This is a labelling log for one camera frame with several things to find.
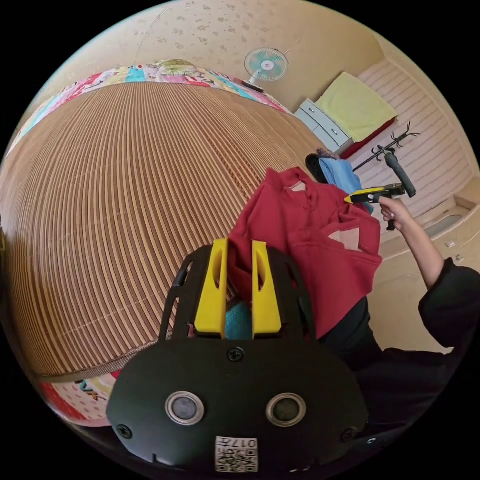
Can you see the person's body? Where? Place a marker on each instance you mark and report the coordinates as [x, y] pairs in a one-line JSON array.
[[412, 375]]

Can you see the white cupboard with drawers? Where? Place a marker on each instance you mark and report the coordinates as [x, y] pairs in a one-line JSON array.
[[323, 122]]

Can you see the yellow blanket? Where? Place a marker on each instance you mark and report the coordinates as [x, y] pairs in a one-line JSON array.
[[354, 103]]

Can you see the red shirt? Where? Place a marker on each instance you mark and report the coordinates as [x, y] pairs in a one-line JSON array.
[[318, 240]]

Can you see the black coat stand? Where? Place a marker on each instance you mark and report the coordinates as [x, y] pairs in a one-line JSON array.
[[390, 144]]

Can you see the bed with woven mat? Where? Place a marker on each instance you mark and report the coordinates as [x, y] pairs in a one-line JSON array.
[[112, 206]]

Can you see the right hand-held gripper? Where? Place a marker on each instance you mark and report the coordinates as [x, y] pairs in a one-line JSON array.
[[393, 190]]

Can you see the pile of clothes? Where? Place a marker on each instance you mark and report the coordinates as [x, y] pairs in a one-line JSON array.
[[339, 174]]

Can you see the person's right forearm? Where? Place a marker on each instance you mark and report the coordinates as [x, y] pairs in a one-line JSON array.
[[425, 255]]

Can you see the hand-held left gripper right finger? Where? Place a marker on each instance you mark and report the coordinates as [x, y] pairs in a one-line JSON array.
[[267, 300]]

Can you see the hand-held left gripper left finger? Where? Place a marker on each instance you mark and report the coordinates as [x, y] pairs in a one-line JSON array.
[[210, 296]]

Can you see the person's right hand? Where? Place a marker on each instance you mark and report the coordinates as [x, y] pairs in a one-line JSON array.
[[397, 214]]

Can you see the white and teal fan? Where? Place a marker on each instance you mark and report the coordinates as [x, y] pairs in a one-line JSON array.
[[267, 64]]

